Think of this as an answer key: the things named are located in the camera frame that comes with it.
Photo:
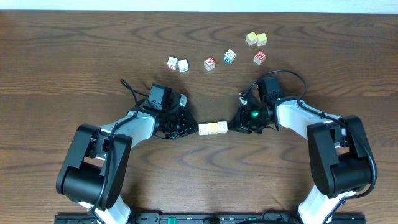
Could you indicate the wooden block red A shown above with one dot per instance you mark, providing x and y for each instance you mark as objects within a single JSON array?
[{"x": 209, "y": 63}]

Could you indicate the wooden block red 3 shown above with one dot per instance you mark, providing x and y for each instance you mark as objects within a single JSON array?
[{"x": 172, "y": 63}]

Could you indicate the white wooden block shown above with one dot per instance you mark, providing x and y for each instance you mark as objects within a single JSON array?
[
  {"x": 203, "y": 129},
  {"x": 222, "y": 126}
]

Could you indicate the wooden block red M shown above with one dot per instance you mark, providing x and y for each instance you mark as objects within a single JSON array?
[{"x": 259, "y": 57}]

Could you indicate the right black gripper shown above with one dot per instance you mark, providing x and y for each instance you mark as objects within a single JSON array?
[{"x": 240, "y": 123}]

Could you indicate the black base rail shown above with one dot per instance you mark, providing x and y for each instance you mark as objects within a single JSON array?
[{"x": 148, "y": 218}]

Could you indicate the plain wooden block left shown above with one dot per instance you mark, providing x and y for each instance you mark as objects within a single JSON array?
[{"x": 251, "y": 38}]

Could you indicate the wooden block blue X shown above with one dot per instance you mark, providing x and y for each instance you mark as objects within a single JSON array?
[{"x": 229, "y": 56}]

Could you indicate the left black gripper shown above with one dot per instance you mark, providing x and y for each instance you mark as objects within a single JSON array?
[{"x": 193, "y": 126}]

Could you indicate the yellow-edged wooden block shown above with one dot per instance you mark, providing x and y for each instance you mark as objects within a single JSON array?
[{"x": 261, "y": 39}]

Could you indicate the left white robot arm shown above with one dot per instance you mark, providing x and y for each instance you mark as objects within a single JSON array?
[{"x": 94, "y": 169}]

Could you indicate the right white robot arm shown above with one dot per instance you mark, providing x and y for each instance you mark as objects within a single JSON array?
[{"x": 341, "y": 162}]

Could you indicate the wooden block teal side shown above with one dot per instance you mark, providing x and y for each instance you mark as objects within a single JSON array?
[{"x": 183, "y": 65}]

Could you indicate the yellow wooden block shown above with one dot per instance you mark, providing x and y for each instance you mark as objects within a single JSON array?
[{"x": 213, "y": 128}]

